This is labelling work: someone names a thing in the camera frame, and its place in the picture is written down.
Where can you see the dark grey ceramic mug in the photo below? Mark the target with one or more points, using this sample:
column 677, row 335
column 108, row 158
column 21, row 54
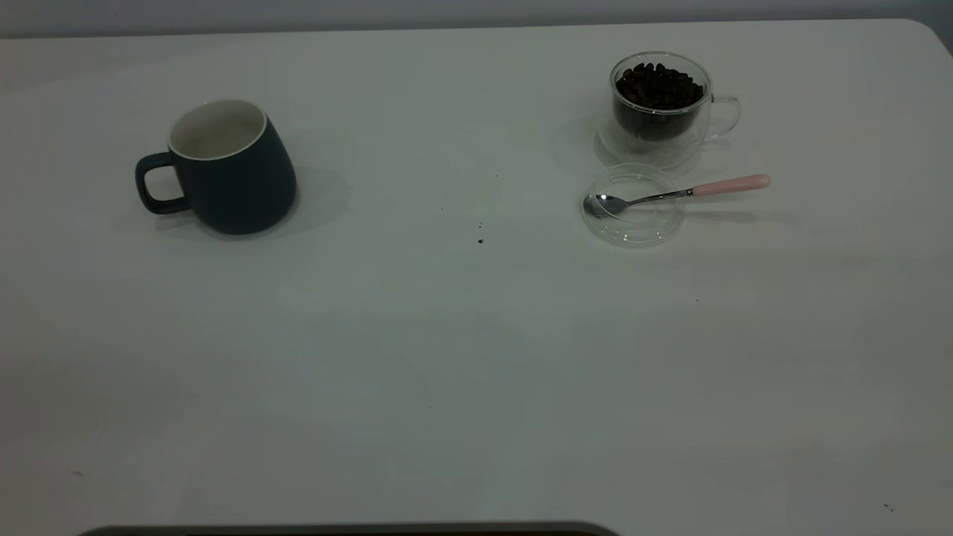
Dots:
column 238, row 186

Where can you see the roasted coffee beans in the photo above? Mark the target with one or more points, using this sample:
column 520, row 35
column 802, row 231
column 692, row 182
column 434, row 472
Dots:
column 659, row 89

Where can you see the clear glass saucer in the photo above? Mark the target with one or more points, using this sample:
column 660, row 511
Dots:
column 633, row 227

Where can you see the clear double-wall glass cup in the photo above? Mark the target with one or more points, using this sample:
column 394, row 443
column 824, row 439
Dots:
column 674, row 152

